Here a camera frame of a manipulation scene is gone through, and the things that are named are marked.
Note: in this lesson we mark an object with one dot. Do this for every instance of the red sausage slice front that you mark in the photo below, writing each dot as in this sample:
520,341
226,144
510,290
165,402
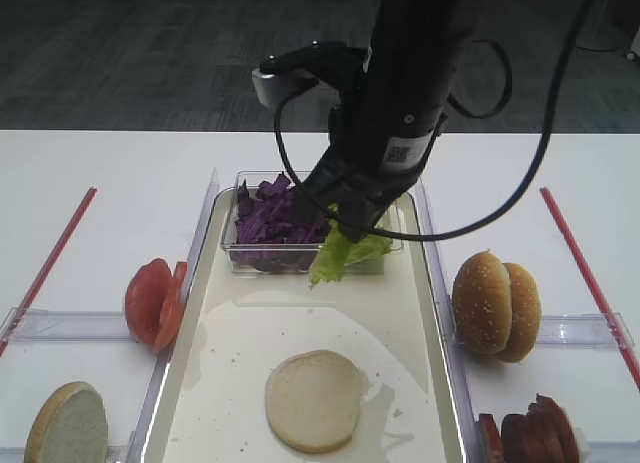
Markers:
492,443

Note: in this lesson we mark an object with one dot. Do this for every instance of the green lettuce leaf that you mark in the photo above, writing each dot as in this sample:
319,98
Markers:
338,253

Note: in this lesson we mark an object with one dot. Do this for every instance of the red right rail strip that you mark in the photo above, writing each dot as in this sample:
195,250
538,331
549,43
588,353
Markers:
595,283

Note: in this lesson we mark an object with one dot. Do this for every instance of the sesame bun top rear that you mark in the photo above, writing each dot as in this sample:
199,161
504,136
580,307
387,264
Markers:
526,314

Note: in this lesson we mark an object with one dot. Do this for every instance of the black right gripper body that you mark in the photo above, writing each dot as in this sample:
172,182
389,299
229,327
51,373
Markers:
378,148

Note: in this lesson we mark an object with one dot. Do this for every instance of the sesame bun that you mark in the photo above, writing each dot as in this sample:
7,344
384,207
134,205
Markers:
481,302
526,314

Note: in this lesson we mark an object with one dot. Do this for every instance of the bun bottom standing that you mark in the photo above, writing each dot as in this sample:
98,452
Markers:
71,426

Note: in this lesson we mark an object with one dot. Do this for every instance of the dark red meat slices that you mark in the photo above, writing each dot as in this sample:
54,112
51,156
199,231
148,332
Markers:
543,434

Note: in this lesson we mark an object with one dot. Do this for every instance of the tomato slice rear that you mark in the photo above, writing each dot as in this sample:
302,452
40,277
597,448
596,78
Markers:
172,310

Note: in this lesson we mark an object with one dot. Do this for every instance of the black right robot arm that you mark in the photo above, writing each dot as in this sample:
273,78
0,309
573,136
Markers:
416,45

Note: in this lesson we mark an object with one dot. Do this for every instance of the red rail strip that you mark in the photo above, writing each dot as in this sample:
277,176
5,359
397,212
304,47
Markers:
47,270
595,283

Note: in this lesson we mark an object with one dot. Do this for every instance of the white meat pusher block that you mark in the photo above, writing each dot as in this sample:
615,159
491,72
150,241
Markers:
584,449

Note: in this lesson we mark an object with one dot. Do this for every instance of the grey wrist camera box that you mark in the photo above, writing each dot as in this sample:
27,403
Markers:
332,63

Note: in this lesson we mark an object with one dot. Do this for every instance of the sesame bun top front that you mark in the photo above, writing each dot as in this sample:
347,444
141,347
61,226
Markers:
481,302

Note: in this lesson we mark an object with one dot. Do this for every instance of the clear salad container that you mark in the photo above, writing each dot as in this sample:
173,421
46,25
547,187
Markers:
228,238

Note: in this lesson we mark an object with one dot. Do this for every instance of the purple cabbage pile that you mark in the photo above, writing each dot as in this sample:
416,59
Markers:
267,218

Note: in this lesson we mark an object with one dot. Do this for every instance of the clear right upper pusher track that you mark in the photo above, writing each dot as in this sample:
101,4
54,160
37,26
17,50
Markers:
605,331

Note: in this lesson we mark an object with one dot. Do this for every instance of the clear pusher track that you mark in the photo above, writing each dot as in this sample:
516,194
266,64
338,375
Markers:
39,325
605,331

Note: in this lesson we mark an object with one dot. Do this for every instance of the clear left upper pusher track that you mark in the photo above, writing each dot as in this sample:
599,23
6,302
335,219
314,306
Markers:
39,325

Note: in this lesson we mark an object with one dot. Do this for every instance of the metal tray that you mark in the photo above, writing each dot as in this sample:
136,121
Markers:
238,327

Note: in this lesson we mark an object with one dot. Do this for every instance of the clear right long divider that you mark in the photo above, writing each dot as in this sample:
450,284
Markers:
469,434

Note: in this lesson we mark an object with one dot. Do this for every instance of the red left rail strip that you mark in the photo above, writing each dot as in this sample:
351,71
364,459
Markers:
47,270

